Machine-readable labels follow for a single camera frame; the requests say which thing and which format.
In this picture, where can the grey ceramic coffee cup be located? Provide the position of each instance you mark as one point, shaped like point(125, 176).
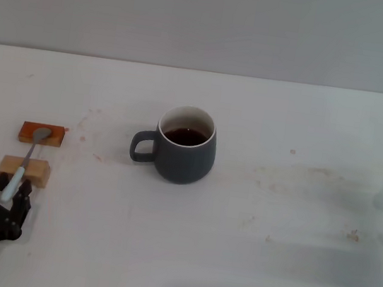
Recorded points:
point(181, 163)

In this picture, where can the light wooden block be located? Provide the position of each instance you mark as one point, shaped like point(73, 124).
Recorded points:
point(36, 171)

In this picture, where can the reddish brown wooden block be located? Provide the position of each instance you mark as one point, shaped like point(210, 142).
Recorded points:
point(57, 137)

